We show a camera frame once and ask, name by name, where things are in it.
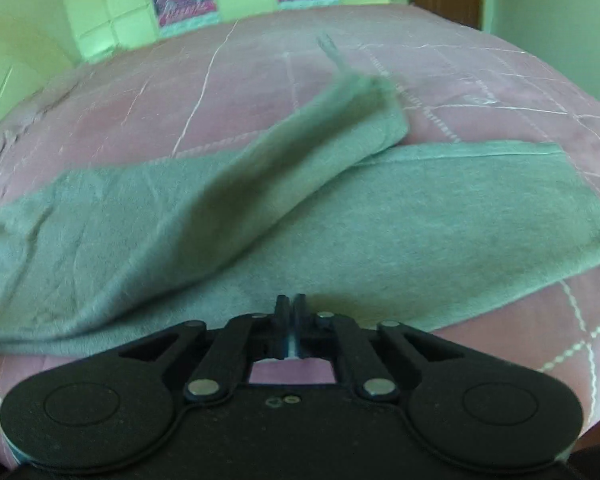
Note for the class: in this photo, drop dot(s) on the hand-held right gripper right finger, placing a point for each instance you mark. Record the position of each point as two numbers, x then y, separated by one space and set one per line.
299 325

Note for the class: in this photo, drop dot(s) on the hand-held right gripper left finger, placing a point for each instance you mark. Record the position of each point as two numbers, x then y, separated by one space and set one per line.
281 325

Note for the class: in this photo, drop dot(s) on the grey pants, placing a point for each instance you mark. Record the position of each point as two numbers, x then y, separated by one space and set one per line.
390 210

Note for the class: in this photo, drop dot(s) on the pink quilted bedspread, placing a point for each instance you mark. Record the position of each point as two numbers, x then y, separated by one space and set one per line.
260 100

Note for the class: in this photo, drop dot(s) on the pale green wardrobe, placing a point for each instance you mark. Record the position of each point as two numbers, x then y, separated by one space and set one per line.
110 10

